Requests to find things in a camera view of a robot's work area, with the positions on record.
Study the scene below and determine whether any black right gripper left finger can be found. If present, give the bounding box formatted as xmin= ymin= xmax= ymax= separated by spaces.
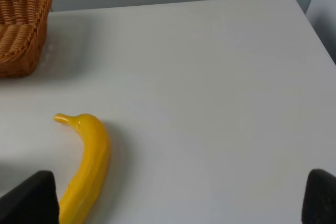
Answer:
xmin=1 ymin=170 xmax=60 ymax=224

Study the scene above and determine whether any yellow banana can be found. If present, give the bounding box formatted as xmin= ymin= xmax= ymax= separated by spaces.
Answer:
xmin=54 ymin=113 xmax=111 ymax=223

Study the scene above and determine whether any brown wicker basket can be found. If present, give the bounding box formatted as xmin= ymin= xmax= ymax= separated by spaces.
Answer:
xmin=1 ymin=0 xmax=53 ymax=78

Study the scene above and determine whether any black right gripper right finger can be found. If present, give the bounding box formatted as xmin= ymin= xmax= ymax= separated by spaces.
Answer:
xmin=301 ymin=169 xmax=335 ymax=224

